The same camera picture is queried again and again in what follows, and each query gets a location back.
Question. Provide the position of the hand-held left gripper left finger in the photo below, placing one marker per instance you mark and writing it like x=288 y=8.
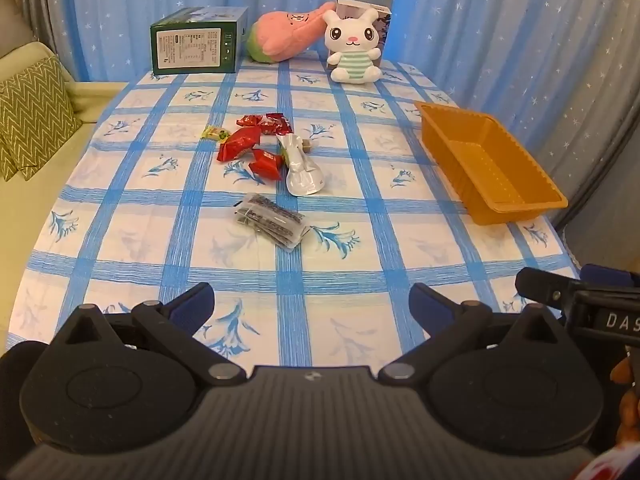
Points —
x=197 y=302

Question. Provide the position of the grey star curtain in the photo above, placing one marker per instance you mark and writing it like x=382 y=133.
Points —
x=610 y=160

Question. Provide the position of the cream sofa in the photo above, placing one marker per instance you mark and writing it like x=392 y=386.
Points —
x=35 y=210

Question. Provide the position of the grey white cardboard box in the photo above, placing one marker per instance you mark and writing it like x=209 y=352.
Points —
x=385 y=30

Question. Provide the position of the red white candy packet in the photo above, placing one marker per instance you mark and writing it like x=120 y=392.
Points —
x=277 y=122

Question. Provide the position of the silver foil pouch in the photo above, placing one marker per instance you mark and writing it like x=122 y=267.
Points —
x=302 y=172

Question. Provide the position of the small red candy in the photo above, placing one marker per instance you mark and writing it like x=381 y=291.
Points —
x=247 y=121

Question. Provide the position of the blue checked tablecloth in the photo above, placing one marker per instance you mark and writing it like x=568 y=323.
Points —
x=350 y=260

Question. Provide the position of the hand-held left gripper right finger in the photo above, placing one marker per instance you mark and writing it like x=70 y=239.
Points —
x=425 y=304

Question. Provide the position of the square red snack packet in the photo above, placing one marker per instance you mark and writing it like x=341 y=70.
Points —
x=266 y=162

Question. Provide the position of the green cardboard box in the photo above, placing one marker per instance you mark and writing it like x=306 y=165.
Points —
x=190 y=50

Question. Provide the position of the green candy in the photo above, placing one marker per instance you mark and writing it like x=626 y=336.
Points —
x=216 y=134

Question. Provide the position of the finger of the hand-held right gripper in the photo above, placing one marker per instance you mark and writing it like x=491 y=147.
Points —
x=605 y=275
x=542 y=285

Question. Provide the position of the orange plastic tray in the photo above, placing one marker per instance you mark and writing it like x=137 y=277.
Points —
x=480 y=160

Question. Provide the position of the red white patterned clothing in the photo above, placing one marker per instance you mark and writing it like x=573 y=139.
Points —
x=615 y=465

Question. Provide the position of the clear dark snack packet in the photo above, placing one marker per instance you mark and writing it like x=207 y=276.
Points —
x=272 y=220

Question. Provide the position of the large red snack packet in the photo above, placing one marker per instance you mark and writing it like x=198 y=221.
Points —
x=237 y=144

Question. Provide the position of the pink plush toy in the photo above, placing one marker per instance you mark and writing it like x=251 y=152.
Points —
x=285 y=35

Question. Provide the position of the person's right hand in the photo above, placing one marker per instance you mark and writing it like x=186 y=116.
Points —
x=620 y=371

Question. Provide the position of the green zigzag pillow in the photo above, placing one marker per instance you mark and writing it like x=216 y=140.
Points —
x=35 y=110

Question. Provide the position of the white rabbit plush toy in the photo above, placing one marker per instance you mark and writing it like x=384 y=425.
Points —
x=350 y=35

